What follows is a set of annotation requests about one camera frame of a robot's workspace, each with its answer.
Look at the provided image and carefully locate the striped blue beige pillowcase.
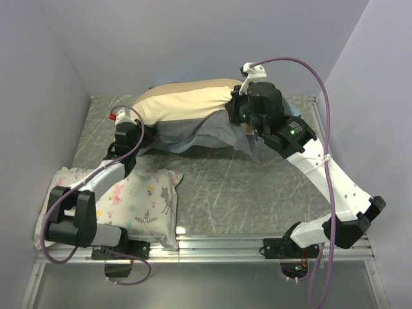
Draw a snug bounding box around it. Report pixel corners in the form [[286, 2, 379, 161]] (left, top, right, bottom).
[[132, 78, 303, 167]]

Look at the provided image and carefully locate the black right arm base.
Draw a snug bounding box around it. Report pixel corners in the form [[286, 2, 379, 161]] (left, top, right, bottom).
[[259, 238, 320, 282]]

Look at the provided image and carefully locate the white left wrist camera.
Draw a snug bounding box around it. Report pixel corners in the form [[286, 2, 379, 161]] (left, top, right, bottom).
[[109, 108, 135, 126]]

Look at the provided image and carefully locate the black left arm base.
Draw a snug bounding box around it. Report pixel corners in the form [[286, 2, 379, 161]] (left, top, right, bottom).
[[91, 240, 152, 286]]

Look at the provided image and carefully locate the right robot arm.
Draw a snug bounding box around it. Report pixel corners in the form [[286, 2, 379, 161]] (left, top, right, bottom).
[[225, 82, 386, 258]]

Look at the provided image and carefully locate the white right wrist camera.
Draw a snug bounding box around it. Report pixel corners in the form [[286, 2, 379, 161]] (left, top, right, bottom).
[[239, 62, 267, 95]]

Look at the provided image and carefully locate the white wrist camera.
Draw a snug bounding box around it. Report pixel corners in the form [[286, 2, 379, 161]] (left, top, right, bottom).
[[109, 108, 135, 126], [239, 62, 267, 95]]

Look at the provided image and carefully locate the aluminium front rail frame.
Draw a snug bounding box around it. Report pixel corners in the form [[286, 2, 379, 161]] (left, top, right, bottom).
[[21, 234, 389, 308]]

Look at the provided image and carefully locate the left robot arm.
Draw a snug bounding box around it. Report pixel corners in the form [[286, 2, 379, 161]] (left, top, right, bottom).
[[40, 120, 156, 249]]

